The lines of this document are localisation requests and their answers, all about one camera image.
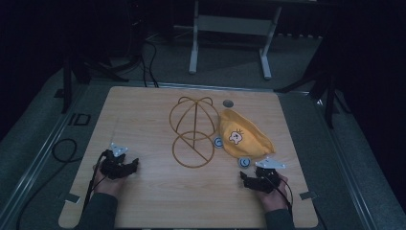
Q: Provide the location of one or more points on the yellow hat with cartoon print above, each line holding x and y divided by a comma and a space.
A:
245, 135

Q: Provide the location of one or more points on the blue and white round disc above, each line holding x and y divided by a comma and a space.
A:
218, 142
244, 162

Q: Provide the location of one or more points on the black metal stand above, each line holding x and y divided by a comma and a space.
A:
79, 76
322, 86

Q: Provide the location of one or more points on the person's left hand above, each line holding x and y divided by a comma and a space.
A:
110, 185

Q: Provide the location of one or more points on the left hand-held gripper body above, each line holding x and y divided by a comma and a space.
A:
114, 164

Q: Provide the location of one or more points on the person's right hand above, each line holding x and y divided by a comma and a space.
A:
275, 196

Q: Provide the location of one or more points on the grey round table grommet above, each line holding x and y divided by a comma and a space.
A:
228, 103

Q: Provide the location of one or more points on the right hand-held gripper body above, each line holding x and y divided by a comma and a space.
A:
268, 179

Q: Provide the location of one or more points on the white metal table frame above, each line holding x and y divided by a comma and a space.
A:
234, 25

